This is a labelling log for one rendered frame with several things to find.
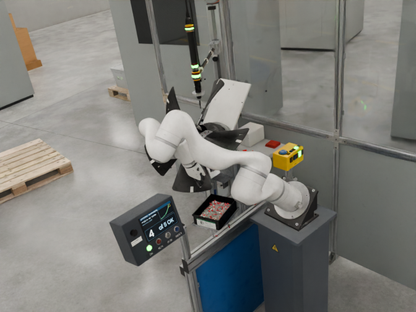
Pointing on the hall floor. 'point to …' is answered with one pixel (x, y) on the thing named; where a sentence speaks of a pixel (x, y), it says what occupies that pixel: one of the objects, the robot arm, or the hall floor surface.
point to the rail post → (194, 291)
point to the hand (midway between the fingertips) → (199, 182)
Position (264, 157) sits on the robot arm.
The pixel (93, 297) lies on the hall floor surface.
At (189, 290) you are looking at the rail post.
